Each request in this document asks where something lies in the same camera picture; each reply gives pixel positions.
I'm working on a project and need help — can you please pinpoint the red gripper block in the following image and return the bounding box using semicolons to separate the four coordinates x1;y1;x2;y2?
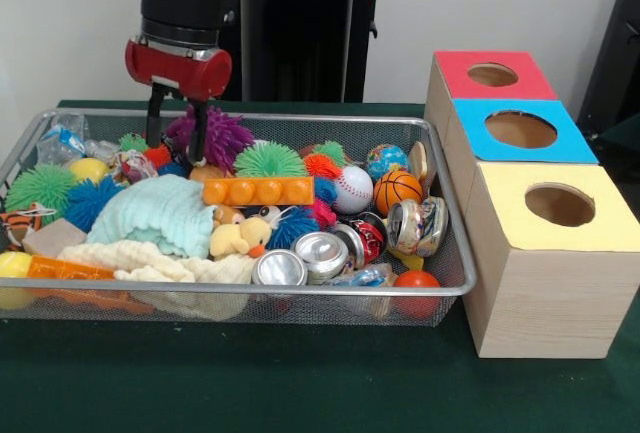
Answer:
124;37;234;164

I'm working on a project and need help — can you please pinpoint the multicolour dotted wrapper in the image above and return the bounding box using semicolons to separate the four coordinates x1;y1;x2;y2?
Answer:
117;149;160;185

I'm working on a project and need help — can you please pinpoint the wooden box with three holes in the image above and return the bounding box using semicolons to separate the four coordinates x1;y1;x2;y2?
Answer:
424;50;640;360

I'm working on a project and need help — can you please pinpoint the purple spiky toy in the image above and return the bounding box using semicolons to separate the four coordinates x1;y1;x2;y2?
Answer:
164;105;255;174

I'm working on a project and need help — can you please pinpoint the mint green cloth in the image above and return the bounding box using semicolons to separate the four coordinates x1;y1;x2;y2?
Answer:
85;173;217;260

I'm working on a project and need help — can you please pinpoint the bright green spiky ball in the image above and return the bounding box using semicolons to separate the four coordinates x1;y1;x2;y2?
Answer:
233;140;309;179

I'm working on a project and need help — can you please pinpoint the orange toy building brick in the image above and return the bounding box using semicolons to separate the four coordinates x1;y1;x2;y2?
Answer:
202;176;316;208

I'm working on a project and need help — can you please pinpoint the blue spiky ball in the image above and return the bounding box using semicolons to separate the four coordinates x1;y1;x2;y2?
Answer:
63;176;126;235

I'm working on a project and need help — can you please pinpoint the yellow plush duck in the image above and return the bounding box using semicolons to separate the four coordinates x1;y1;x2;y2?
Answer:
208;216;274;260

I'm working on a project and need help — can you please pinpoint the small baseball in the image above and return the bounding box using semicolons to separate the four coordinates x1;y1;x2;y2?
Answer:
332;165;375;214

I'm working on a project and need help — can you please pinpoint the small basketball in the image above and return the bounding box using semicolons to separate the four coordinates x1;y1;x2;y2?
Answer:
373;170;425;217

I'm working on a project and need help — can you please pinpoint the silver drink can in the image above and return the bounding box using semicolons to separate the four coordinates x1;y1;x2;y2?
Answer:
387;195;450;259

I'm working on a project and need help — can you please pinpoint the dark green table cloth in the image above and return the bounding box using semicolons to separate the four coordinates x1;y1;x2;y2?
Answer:
0;98;640;433

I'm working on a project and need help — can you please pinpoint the red-orange ball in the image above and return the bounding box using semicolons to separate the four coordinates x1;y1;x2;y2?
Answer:
392;269;442;319

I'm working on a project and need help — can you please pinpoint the green cloth side table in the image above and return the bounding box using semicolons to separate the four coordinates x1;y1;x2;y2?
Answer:
594;112;640;154

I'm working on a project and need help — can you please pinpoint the black upright panel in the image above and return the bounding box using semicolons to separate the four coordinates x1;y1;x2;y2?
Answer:
577;0;640;144

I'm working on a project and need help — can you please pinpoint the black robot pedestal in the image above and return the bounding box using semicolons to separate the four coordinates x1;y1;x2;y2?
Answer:
227;0;404;103

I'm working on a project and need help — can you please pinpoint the shallow wire mesh bin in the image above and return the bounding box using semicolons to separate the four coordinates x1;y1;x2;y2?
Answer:
0;108;477;328

